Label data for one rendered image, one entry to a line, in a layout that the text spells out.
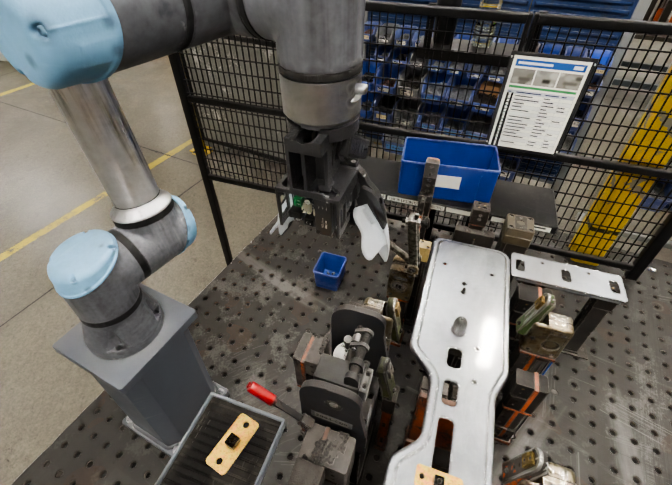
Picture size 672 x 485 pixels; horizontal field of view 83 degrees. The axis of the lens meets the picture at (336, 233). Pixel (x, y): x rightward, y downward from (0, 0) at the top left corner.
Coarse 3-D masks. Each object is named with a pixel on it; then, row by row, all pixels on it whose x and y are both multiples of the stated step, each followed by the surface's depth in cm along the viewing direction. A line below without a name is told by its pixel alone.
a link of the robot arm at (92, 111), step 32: (64, 96) 57; (96, 96) 59; (96, 128) 61; (128, 128) 66; (96, 160) 64; (128, 160) 66; (128, 192) 68; (160, 192) 74; (128, 224) 70; (160, 224) 73; (192, 224) 79; (160, 256) 75
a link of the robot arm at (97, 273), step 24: (72, 240) 68; (96, 240) 68; (120, 240) 70; (48, 264) 65; (72, 264) 64; (96, 264) 64; (120, 264) 68; (144, 264) 72; (72, 288) 64; (96, 288) 66; (120, 288) 69; (96, 312) 69; (120, 312) 71
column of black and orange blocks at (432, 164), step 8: (432, 160) 113; (424, 168) 114; (432, 168) 113; (424, 176) 116; (432, 176) 115; (424, 184) 118; (432, 184) 117; (424, 192) 122; (432, 192) 119; (424, 208) 124; (424, 216) 126; (424, 232) 130
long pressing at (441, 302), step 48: (432, 288) 102; (480, 288) 102; (432, 336) 91; (480, 336) 91; (432, 384) 82; (480, 384) 82; (432, 432) 75; (480, 432) 75; (384, 480) 69; (480, 480) 69
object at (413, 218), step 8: (416, 216) 92; (408, 224) 91; (416, 224) 90; (424, 224) 90; (408, 232) 92; (416, 232) 91; (408, 240) 94; (416, 240) 93; (408, 248) 96; (416, 248) 95; (416, 256) 96; (416, 264) 98
